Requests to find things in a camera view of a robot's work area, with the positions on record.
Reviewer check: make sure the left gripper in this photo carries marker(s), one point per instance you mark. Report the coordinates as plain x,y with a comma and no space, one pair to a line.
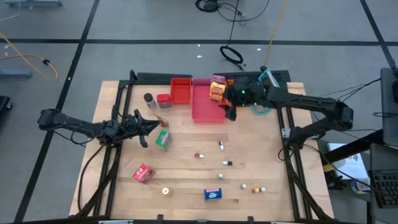
133,127

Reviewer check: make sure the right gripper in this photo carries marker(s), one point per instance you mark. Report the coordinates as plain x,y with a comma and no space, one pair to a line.
244,95

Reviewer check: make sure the brown snack packet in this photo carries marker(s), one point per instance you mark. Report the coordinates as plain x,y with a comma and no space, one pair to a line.
163,122

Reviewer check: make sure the yellow Corn Pops cereal box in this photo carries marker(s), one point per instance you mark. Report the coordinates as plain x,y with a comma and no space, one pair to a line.
217,91

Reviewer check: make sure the green Apple Jacks cereal box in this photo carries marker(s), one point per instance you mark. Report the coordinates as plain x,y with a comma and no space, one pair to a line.
163,140

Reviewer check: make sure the red Froot Loops cereal box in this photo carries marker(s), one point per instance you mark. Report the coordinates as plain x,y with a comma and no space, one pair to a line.
143,173

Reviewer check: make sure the red food colouring bottle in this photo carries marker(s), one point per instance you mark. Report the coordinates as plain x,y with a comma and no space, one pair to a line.
197,155

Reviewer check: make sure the yellow food colouring bottle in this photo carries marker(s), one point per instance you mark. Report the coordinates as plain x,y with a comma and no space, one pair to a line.
166,191

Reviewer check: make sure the blue Frosted Flakes cereal box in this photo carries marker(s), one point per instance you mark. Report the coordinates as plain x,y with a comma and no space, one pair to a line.
213,193

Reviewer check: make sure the small orange dropper bottle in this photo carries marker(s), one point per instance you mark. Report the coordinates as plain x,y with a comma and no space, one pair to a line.
255,190

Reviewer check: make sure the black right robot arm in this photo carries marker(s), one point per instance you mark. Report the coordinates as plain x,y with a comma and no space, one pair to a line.
311,101

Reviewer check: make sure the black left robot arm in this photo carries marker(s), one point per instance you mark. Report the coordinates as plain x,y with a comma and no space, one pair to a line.
77,126

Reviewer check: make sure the pink plastic bin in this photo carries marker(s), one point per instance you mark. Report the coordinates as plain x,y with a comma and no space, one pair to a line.
203,109

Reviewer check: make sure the pink cereal box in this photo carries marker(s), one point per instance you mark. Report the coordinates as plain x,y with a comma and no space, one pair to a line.
218,79

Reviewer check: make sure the black-lidded spice jar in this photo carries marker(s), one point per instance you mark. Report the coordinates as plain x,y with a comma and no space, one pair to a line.
150,101

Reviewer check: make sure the red-lidded spice tin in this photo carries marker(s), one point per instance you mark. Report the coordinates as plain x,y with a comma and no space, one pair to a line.
163,100

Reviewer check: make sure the red plastic basket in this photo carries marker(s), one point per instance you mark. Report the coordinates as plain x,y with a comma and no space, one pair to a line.
181,91

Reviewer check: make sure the teal-trimmed metal box grater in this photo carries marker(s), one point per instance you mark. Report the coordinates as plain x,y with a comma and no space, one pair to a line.
271,77

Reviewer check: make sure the black table edge clamp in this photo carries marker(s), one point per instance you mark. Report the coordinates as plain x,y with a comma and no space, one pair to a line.
250,219
160,218

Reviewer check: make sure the black desk beam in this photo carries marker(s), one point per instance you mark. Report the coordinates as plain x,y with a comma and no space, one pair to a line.
354,147

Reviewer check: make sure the white paper sheet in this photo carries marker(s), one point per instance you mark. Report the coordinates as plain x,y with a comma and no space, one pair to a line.
351,165

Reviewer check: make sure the black caster wheel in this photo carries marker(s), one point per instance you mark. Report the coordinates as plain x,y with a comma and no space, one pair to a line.
4,103

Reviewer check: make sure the round printed sticker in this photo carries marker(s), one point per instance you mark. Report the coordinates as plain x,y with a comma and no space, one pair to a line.
360,186

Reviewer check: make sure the grey laptop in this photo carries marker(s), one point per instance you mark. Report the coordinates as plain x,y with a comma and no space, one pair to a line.
390,109

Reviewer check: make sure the black keyboard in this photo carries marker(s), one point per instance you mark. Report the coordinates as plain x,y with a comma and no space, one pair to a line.
387,186

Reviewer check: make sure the black aluminium table frame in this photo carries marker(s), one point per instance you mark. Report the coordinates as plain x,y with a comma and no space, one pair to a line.
149,82

